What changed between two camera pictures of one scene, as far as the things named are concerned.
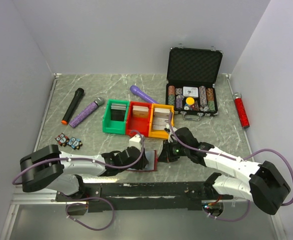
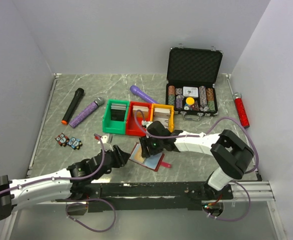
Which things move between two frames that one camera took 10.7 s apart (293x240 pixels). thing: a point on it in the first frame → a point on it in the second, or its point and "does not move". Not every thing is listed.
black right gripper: [166, 155] → [145, 142]
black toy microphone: [78, 95] does not move
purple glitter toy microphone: [80, 118] does not move
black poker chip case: [192, 73] does not move
